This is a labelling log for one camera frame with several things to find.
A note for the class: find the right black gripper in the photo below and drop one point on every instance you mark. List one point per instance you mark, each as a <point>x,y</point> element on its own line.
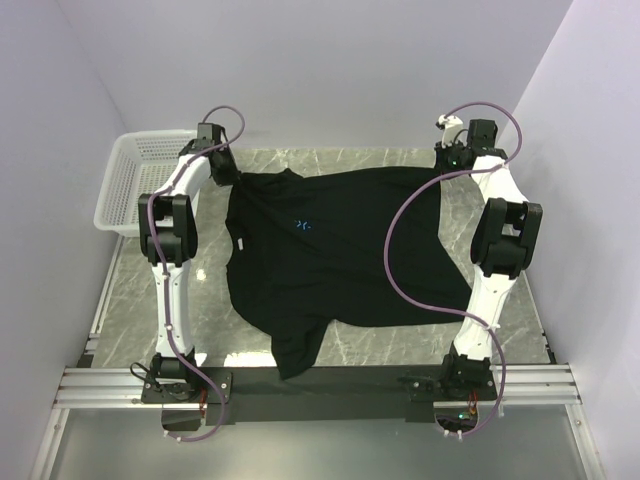
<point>441,154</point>

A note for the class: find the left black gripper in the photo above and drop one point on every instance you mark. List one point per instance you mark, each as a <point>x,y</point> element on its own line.
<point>234,172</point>

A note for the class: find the white plastic basket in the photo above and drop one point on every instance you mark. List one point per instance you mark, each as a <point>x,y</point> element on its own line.
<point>139,163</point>

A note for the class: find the black t shirt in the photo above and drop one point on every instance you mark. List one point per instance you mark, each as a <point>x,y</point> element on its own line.
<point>359,247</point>

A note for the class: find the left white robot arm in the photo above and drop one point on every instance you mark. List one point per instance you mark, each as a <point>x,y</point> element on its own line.
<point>169,241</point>

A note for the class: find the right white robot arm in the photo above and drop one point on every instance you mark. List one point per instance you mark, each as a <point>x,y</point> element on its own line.
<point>502,248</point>

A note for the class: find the black base beam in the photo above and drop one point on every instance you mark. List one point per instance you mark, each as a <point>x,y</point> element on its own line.
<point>409,392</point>

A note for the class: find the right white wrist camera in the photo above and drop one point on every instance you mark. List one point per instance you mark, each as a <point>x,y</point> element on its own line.
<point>451,126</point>

